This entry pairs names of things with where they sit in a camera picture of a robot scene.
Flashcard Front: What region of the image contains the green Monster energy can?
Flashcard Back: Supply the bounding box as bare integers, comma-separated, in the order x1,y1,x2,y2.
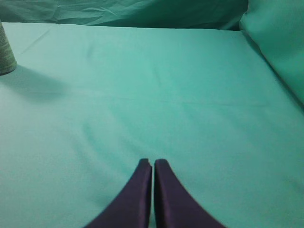
0,22,17,75

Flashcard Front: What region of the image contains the green cloth backdrop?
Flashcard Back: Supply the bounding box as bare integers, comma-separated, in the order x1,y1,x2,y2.
0,0,304,106

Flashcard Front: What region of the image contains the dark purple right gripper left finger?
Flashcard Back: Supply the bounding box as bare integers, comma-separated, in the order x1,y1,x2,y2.
86,159,152,228

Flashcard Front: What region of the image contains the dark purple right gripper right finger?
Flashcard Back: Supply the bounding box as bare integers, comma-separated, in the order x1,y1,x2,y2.
154,159,224,228

